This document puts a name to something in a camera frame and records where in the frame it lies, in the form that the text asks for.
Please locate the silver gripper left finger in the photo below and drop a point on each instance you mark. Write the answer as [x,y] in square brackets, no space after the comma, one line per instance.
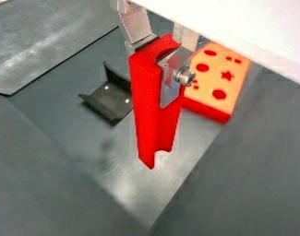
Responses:
[135,24]

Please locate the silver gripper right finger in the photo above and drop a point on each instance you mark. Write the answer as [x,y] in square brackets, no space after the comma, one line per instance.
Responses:
[177,73]

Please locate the red arch-shaped peg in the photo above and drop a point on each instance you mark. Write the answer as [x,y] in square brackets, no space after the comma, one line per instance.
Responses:
[155,122]

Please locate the black curved holder stand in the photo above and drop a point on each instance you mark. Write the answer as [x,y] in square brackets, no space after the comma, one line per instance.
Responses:
[112,99]

